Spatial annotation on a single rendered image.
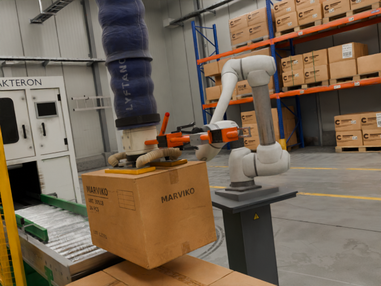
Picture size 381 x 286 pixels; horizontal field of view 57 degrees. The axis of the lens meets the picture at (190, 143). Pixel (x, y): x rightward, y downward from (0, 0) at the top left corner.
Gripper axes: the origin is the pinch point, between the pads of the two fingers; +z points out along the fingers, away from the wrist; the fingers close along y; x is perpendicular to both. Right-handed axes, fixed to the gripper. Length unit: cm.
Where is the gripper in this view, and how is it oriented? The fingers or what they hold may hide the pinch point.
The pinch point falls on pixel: (172, 139)
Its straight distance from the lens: 157.6
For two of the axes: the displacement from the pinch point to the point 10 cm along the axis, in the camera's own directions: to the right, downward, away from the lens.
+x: -6.4, 0.2, 7.7
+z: -7.6, 1.4, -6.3
